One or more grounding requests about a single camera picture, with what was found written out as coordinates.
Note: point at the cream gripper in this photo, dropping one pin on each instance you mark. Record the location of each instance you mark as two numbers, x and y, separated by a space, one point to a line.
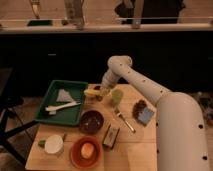
104 91

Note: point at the yellow banana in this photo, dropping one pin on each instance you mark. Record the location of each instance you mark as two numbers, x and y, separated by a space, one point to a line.
92 92

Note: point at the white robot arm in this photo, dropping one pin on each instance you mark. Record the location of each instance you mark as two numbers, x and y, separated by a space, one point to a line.
180 133

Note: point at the metal cup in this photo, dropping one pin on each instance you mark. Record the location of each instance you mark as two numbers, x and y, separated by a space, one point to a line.
98 97

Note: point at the green plastic cup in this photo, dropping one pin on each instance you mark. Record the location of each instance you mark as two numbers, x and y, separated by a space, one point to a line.
117 96

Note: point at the white lidded cup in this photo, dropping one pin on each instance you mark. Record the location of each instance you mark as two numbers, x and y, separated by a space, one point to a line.
54 145

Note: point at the dark brown bowl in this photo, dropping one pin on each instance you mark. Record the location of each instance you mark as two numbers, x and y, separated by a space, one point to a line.
91 122

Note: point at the brown scrubber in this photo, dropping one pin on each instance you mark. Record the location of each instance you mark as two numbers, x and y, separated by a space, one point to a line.
138 107

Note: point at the grey folded cloth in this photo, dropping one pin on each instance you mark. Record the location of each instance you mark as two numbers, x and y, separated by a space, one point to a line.
64 96

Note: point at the metal fork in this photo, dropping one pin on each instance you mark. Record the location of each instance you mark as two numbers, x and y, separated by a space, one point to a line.
120 115

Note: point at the black rectangular box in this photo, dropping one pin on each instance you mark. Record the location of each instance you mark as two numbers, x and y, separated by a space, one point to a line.
110 136

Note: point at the green plastic tray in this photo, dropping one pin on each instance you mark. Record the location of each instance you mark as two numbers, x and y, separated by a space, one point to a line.
68 116

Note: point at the blue sponge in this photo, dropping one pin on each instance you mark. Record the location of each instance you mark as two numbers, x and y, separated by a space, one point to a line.
145 116

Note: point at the white spatula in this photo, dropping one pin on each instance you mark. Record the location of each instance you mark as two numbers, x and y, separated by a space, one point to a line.
55 108

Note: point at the bread roll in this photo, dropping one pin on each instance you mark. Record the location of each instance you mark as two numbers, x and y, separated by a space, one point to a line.
87 150

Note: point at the orange plate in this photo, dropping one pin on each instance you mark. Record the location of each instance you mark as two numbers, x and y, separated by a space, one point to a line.
75 153

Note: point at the green small object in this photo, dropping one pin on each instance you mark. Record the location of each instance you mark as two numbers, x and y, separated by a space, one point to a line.
41 143

